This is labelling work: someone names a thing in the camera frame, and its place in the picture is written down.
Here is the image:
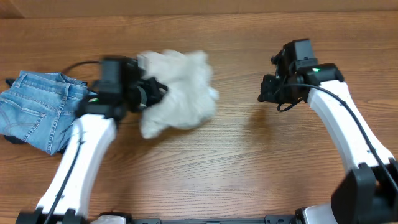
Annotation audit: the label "beige khaki shorts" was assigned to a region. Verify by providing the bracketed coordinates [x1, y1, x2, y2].
[137, 50, 219, 139]

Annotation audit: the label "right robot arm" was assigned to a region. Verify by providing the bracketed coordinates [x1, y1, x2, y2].
[257, 39, 397, 224]

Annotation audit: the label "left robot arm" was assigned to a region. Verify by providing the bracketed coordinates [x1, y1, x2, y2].
[16, 55, 168, 224]

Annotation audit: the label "blue denim jeans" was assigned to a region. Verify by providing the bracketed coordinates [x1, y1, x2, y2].
[0, 70, 97, 156]

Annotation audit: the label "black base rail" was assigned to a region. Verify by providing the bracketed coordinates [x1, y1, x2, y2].
[93, 211, 299, 224]

